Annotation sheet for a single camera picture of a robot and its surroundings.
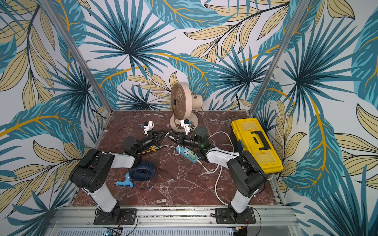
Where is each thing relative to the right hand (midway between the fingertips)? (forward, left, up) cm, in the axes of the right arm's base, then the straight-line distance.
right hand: (167, 137), depth 77 cm
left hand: (+2, -1, +1) cm, 2 cm away
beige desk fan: (+18, -9, +6) cm, 21 cm away
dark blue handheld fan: (-14, +12, -11) cm, 21 cm away
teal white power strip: (0, -11, -19) cm, 22 cm away
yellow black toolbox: (+2, -46, -6) cm, 46 cm away
